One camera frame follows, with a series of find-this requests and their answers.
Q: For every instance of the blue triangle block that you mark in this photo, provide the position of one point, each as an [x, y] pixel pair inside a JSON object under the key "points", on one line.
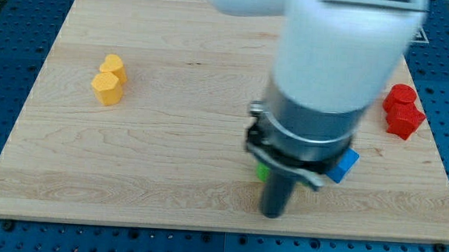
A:
{"points": [[347, 162]]}

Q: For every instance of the green circle block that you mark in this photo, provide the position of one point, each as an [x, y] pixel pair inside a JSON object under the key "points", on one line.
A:
{"points": [[262, 172]]}

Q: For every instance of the yellow hexagon block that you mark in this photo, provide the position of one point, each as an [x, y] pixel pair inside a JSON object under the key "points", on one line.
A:
{"points": [[107, 88]]}

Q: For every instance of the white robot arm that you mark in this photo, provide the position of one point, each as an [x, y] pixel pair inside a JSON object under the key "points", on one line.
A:
{"points": [[332, 61]]}

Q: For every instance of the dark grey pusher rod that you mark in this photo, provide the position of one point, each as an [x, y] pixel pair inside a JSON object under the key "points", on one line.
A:
{"points": [[276, 193]]}

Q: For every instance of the wooden board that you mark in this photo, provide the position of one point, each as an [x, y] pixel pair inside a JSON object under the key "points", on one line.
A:
{"points": [[170, 154]]}

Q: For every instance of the yellow heart block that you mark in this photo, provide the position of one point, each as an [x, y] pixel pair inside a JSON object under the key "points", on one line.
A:
{"points": [[114, 64]]}

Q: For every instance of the red circle block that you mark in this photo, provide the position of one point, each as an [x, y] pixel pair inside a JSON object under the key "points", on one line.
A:
{"points": [[399, 94]]}

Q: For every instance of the red star block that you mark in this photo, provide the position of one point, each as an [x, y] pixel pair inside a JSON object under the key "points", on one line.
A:
{"points": [[404, 120]]}

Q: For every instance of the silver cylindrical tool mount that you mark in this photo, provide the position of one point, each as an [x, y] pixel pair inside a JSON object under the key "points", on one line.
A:
{"points": [[297, 141]]}

